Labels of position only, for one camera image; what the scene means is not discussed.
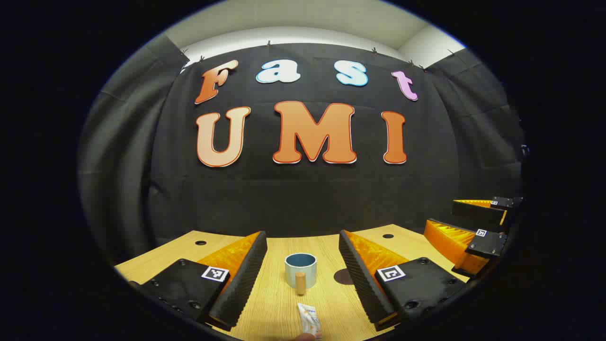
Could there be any white toothpaste tube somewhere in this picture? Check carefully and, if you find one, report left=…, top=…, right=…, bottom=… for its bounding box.
left=297, top=303, right=322, bottom=339

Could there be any wooden desktop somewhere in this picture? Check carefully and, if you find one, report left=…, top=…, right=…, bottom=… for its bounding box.
left=115, top=224, right=474, bottom=341

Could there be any light blue cup wooden handle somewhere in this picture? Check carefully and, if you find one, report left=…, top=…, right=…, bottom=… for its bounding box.
left=285, top=253, right=317, bottom=295

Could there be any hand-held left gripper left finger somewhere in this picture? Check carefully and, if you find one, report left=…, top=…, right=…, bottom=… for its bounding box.
left=128, top=231, right=268, bottom=332

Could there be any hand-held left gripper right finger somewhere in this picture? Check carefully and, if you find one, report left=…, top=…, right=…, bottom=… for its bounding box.
left=338, top=230, right=470, bottom=332

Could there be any black backdrop cloth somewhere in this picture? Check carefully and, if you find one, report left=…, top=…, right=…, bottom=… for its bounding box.
left=78, top=34, right=525, bottom=266

